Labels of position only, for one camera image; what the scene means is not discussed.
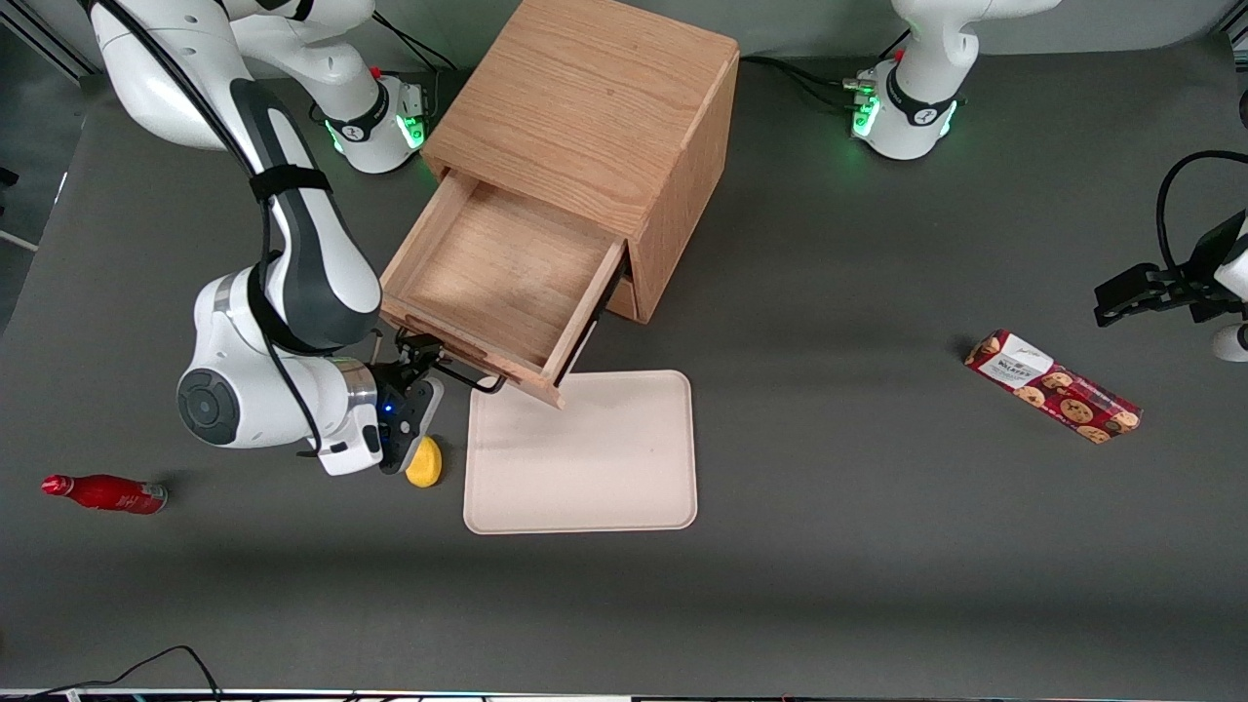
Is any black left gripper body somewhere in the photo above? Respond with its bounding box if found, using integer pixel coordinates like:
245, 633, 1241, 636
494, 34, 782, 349
1166, 214, 1247, 325

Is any beige plastic tray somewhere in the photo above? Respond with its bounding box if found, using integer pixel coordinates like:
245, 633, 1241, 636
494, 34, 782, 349
463, 370, 699, 535

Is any thin black cable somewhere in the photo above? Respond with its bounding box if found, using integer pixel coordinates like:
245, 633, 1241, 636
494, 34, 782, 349
29, 644, 224, 702

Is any red cookie box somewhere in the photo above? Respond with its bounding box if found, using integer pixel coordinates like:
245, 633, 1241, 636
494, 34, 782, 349
963, 329, 1144, 446

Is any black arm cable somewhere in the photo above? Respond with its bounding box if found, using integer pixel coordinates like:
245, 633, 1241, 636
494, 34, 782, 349
1156, 150, 1248, 280
93, 0, 329, 459

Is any black metal drawer handle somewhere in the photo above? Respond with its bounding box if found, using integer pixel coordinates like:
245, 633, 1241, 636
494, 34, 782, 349
429, 356, 511, 397

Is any oak wooden drawer cabinet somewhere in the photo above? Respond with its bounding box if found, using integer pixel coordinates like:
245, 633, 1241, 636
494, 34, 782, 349
421, 0, 741, 326

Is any red soda bottle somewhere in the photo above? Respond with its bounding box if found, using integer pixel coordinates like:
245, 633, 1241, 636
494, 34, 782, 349
41, 474, 169, 516

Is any yellow lemon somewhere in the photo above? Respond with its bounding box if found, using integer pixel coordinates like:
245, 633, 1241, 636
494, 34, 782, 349
405, 437, 446, 488

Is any black velcro strap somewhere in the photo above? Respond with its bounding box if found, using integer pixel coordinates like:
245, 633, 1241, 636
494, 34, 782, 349
250, 166, 333, 205

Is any black base cable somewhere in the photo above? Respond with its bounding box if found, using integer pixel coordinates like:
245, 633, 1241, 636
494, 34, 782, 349
739, 55, 867, 91
770, 62, 867, 110
370, 10, 465, 98

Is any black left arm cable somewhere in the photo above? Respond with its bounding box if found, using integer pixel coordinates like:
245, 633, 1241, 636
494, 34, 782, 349
1156, 150, 1248, 280

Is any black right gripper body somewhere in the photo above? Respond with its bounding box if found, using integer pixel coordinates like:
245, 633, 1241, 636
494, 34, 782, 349
367, 357, 420, 471

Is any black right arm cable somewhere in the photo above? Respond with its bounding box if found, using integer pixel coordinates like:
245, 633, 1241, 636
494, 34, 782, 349
93, 0, 329, 459

